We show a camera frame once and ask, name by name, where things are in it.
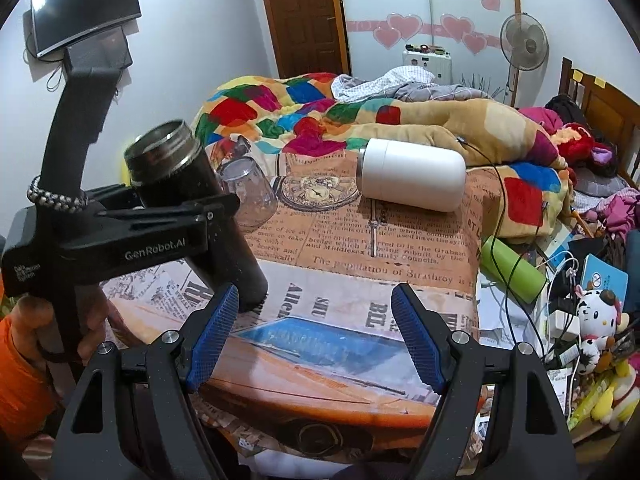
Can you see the pile of clothes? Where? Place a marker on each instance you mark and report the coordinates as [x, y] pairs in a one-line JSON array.
[[612, 200]]

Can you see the white checked cloth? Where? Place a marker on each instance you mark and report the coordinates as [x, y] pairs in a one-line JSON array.
[[360, 85]]

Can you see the pink garment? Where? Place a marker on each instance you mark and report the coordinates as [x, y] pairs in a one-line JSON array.
[[542, 117]]

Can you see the colourful patchwork blanket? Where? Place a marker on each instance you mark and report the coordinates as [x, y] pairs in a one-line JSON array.
[[300, 110]]

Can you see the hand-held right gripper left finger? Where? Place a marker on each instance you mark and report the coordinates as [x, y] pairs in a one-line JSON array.
[[216, 331]]

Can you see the cow plush toy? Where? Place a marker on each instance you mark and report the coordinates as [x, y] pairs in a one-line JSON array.
[[595, 310]]

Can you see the pink heart sticker band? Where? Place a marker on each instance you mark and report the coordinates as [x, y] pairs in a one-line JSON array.
[[405, 27]]

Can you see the green bottle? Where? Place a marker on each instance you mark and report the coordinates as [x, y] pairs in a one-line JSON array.
[[505, 270]]

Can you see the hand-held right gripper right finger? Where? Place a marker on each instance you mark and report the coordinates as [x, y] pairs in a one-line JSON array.
[[416, 340]]

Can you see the white power adapter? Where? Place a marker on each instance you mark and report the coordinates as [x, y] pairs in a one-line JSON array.
[[565, 327]]

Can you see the black metal cup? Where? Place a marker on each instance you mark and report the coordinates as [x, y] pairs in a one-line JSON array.
[[172, 170]]

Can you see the standing fan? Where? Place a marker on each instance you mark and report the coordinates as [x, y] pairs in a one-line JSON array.
[[524, 40]]

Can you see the brown wooden door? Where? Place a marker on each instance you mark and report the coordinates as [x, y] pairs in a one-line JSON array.
[[305, 15]]

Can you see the white air cooler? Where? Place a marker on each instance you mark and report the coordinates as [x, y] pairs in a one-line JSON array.
[[430, 66]]

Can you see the blue box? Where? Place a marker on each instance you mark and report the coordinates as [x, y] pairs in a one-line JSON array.
[[605, 280]]

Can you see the yellow plush toy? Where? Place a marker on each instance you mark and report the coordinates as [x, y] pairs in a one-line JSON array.
[[615, 395]]

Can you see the person's left hand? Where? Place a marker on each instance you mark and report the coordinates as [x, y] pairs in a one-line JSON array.
[[96, 312]]

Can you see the white insulated cup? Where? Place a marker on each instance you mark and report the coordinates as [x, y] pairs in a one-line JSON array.
[[415, 175]]

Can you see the grey checked cloth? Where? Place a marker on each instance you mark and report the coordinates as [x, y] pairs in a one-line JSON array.
[[450, 92]]

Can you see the clear glass cup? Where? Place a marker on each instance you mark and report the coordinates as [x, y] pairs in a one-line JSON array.
[[250, 195]]

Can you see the red plush toy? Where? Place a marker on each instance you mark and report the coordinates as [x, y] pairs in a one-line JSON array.
[[580, 145]]

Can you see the person's left forearm orange sleeve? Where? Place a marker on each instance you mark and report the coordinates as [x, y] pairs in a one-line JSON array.
[[20, 385]]

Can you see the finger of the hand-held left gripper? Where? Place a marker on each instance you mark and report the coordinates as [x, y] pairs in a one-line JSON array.
[[110, 197], [175, 212]]

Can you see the wall-mounted flat screen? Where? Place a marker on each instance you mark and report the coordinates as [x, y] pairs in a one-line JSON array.
[[80, 10]]

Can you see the single pink heart sticker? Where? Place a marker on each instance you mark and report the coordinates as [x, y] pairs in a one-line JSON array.
[[491, 1]]

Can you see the wooden headboard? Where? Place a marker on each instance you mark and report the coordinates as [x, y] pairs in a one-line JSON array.
[[605, 105]]

